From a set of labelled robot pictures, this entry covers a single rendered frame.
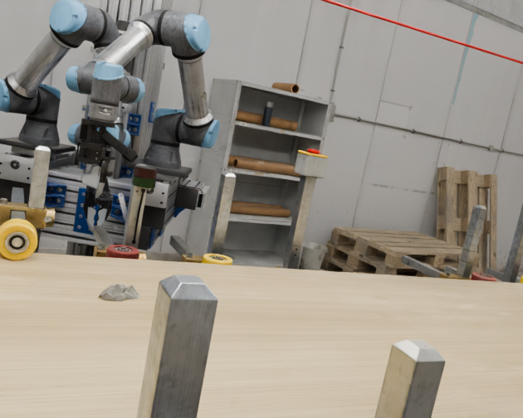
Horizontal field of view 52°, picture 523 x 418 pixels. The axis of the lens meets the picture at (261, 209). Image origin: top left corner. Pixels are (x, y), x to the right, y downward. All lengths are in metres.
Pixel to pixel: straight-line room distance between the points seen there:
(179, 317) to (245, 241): 4.49
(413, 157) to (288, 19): 2.06
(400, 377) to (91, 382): 0.44
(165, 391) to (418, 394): 0.23
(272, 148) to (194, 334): 4.43
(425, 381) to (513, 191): 6.87
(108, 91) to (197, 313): 1.16
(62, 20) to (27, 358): 1.34
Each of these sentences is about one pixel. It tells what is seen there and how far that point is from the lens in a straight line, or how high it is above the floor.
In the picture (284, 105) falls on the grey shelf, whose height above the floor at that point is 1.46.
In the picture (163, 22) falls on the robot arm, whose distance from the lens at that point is 1.90.
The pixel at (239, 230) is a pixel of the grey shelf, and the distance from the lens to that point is 4.80.
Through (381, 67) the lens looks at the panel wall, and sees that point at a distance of 5.48.
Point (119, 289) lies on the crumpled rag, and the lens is 1.11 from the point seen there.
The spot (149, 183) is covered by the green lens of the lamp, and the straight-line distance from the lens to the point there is 1.42.
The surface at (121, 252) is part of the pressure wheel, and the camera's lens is 1.38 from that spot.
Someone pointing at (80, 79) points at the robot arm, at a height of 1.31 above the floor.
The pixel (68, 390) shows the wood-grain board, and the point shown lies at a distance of 0.78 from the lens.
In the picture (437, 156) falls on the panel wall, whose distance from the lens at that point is 6.19.
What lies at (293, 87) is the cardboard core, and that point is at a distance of 4.51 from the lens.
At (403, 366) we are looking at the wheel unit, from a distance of 0.52.
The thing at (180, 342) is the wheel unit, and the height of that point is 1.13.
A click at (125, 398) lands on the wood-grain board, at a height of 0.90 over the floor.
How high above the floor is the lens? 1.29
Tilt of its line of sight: 9 degrees down
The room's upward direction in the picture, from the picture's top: 11 degrees clockwise
